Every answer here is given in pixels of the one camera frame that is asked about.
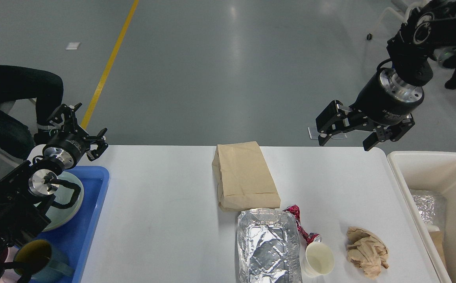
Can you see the brown paper bag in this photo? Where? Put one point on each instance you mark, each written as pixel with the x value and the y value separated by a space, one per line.
pixel 243 178
pixel 437 238

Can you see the dark teal mug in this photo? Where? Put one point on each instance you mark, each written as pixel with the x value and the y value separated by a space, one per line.
pixel 43 262

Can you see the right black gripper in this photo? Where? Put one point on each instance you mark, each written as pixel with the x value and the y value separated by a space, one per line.
pixel 386 99

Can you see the blue plastic tray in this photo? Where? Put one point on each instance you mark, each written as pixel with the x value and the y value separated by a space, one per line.
pixel 75 237

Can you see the crushed red can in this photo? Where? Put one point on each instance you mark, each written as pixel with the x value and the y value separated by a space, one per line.
pixel 308 237

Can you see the white paper cup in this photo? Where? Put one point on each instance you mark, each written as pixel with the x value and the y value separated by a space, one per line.
pixel 318 260
pixel 432 228

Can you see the brown paper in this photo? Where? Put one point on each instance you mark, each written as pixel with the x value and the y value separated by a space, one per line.
pixel 367 252

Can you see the white office chair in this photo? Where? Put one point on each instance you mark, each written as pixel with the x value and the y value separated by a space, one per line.
pixel 399 10

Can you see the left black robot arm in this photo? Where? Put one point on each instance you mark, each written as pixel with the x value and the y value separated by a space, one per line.
pixel 33 187

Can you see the floor outlet plate left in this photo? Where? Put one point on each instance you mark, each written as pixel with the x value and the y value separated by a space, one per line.
pixel 313 134

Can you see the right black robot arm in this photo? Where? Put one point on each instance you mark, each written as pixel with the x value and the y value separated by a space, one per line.
pixel 429 34

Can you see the clear plastic wrap in bin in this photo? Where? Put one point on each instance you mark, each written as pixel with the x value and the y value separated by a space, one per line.
pixel 432 207

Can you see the floor outlet plate right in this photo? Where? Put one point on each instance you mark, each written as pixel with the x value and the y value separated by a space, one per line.
pixel 339 136

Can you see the aluminium foil container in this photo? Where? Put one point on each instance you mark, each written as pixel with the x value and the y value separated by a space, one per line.
pixel 268 247

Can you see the floor outlet plate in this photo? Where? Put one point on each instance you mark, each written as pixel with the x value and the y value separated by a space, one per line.
pixel 313 134
pixel 339 136

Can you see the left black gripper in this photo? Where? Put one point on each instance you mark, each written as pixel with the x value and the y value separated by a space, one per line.
pixel 68 144

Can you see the white plastic bin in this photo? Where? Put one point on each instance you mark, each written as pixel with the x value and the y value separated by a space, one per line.
pixel 436 172

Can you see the pink mug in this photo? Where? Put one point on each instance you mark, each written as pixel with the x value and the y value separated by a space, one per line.
pixel 8 255

